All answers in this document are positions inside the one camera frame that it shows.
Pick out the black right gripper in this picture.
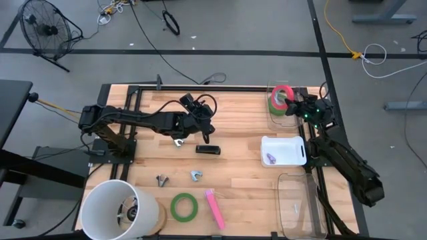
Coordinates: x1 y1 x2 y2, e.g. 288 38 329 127
284 95 336 129

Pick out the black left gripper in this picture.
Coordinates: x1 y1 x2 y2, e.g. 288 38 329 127
172 111 216 145

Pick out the red tape roll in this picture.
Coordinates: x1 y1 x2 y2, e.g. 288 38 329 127
270 85 295 109

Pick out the black stapler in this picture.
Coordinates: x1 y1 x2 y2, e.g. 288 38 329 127
195 144 222 156

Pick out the green tape roll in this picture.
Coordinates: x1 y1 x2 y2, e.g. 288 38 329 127
169 192 199 223
268 95 288 117

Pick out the pink stapler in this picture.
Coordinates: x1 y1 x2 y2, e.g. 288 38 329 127
203 189 226 231

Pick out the clear plastic bin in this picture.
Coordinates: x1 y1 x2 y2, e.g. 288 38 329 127
266 79 306 131
276 172 330 240

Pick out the white plastic bin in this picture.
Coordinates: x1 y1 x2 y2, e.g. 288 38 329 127
260 135 308 168

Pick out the round wooden lamp base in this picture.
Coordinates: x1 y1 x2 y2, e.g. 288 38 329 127
146 199 167 236

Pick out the grey desk foot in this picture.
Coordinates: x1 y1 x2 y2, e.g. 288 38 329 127
383 101 427 111
352 0 418 25

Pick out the white cylindrical lamp shade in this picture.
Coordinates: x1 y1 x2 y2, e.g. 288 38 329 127
79 179 160 240

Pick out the wooden rod with black knob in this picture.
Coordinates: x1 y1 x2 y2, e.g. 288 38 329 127
27 92 83 117

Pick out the black floor fan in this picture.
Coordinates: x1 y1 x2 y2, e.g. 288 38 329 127
19 0 84 73

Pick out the black desk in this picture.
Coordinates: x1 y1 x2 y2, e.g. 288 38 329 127
0 79 91 231

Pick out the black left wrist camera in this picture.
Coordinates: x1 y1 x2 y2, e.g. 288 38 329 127
179 93 214 116

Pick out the black aluminium table frame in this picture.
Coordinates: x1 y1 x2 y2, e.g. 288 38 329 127
96 83 370 238

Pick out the grey cable loop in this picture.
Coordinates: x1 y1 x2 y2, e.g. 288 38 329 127
199 72 228 86

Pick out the yellow floor cable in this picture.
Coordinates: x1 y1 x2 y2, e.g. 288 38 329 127
324 0 364 61

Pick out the white floor cable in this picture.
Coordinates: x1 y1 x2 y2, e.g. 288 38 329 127
361 43 427 80

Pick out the black floor cable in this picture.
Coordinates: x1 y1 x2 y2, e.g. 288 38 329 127
128 0 201 85

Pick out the black cable coil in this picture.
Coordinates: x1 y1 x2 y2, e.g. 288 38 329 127
161 9 181 37

